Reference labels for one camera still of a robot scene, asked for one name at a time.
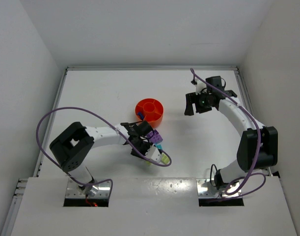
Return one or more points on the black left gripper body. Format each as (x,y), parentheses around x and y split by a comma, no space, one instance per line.
(139,146)

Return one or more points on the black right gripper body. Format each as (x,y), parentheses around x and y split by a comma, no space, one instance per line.
(195,102)

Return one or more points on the blue arch lego piece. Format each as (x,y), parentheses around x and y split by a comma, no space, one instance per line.
(140,115)

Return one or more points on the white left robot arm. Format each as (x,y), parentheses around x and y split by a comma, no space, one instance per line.
(72,146)

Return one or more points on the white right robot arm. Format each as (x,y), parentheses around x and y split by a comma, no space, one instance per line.
(258,147)

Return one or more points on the purple lego block stack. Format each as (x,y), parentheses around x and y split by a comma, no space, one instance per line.
(154,137)

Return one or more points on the yellow-green lego right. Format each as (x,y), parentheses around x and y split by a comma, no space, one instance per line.
(165,160)

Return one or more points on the orange round divided container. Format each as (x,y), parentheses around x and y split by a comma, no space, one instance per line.
(152,111)

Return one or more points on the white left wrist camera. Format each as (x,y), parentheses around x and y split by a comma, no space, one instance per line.
(154,154)

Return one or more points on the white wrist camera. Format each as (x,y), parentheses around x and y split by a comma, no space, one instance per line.
(154,154)
(199,85)

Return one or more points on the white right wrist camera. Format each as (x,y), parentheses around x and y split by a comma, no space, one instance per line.
(199,85)

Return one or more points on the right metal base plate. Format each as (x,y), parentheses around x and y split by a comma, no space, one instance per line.
(208,192)

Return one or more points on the metal base plate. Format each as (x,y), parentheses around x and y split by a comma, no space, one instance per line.
(97,191)
(208,192)

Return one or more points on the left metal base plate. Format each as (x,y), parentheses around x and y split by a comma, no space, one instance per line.
(97,191)

